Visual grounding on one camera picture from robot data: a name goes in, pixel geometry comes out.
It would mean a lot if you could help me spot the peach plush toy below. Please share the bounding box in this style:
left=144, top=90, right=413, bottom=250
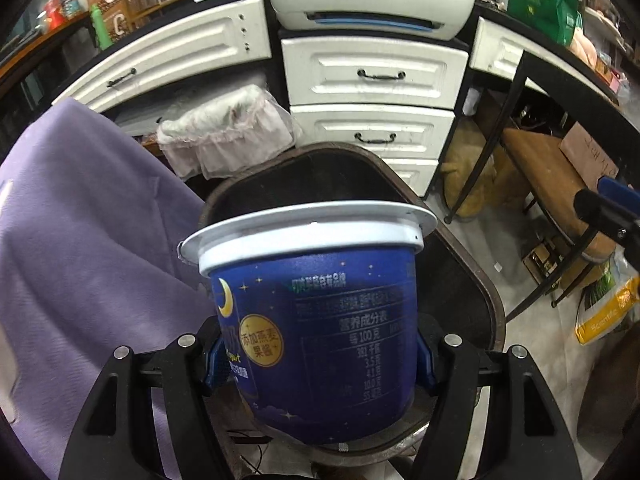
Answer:
left=570, top=25, right=601, bottom=68

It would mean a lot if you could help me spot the yellow printed bag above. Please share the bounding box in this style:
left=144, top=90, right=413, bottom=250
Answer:
left=574, top=255, right=640, bottom=346

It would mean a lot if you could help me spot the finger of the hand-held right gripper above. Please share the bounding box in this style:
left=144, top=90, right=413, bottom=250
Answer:
left=572, top=175, right=640, bottom=251

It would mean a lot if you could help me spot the black chair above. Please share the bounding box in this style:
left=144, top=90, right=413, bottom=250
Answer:
left=442, top=50, right=640, bottom=308

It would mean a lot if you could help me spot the yellowish sack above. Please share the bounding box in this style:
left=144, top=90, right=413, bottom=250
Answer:
left=440, top=115, right=501, bottom=218

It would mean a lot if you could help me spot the green bottle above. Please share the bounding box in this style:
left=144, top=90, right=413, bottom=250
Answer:
left=90, top=5, right=115, bottom=51

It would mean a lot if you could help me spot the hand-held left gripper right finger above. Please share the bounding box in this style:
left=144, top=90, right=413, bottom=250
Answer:
left=407, top=312, right=583, bottom=480

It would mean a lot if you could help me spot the red tin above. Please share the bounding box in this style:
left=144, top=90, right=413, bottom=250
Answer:
left=44, top=1, right=67, bottom=28

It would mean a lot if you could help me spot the long white drawer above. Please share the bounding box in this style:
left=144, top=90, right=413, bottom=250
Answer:
left=52, top=0, right=273, bottom=113

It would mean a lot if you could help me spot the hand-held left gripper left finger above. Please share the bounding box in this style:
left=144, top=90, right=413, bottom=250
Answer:
left=57, top=317, right=241, bottom=480

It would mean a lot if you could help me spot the blue yogurt cup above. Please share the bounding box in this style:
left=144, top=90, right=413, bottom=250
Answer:
left=176, top=201, right=438, bottom=447

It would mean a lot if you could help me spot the dark brown trash bin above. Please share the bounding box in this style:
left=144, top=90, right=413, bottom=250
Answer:
left=196, top=141, right=507, bottom=466

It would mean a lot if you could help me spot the purple floral tablecloth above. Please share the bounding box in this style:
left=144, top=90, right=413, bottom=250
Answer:
left=0, top=97, right=221, bottom=480

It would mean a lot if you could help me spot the brown cardboard box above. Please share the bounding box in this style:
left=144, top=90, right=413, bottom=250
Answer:
left=559, top=121, right=623, bottom=191

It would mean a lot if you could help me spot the frilled stool cover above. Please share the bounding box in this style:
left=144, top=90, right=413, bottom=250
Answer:
left=156, top=85, right=303, bottom=181

